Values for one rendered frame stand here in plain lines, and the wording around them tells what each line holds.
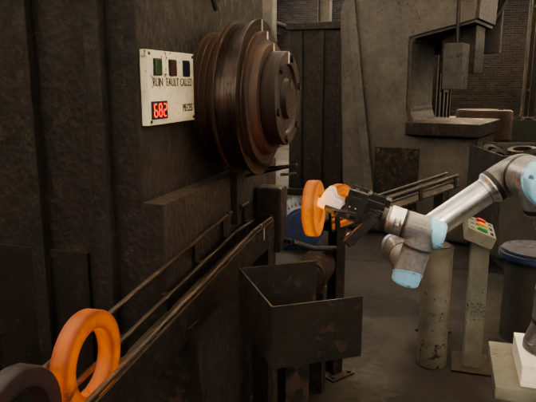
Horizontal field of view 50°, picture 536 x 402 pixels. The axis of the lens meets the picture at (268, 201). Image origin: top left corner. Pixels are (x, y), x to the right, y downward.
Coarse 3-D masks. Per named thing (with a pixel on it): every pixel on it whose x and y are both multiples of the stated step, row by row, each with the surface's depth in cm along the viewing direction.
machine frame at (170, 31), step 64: (0, 0) 143; (64, 0) 138; (128, 0) 133; (192, 0) 161; (256, 0) 213; (0, 64) 147; (64, 64) 141; (128, 64) 136; (0, 128) 151; (64, 128) 145; (128, 128) 139; (192, 128) 166; (0, 192) 155; (64, 192) 148; (128, 192) 143; (192, 192) 156; (0, 256) 158; (64, 256) 151; (128, 256) 146; (192, 256) 159; (0, 320) 163; (64, 320) 155; (128, 320) 150
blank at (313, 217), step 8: (312, 184) 154; (320, 184) 158; (304, 192) 152; (312, 192) 152; (320, 192) 158; (304, 200) 151; (312, 200) 151; (304, 208) 151; (312, 208) 151; (320, 208) 161; (304, 216) 151; (312, 216) 151; (320, 216) 160; (304, 224) 152; (312, 224) 152; (320, 224) 159; (312, 232) 154; (320, 232) 159
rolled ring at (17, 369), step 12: (0, 372) 84; (12, 372) 84; (24, 372) 85; (36, 372) 88; (48, 372) 90; (0, 384) 81; (12, 384) 83; (24, 384) 85; (36, 384) 88; (48, 384) 91; (0, 396) 80; (12, 396) 83; (36, 396) 91; (48, 396) 91; (60, 396) 94
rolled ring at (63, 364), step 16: (80, 320) 99; (96, 320) 102; (112, 320) 108; (64, 336) 96; (80, 336) 97; (112, 336) 108; (64, 352) 95; (112, 352) 109; (64, 368) 94; (96, 368) 108; (112, 368) 109; (64, 384) 94; (96, 384) 106; (64, 400) 95; (80, 400) 98
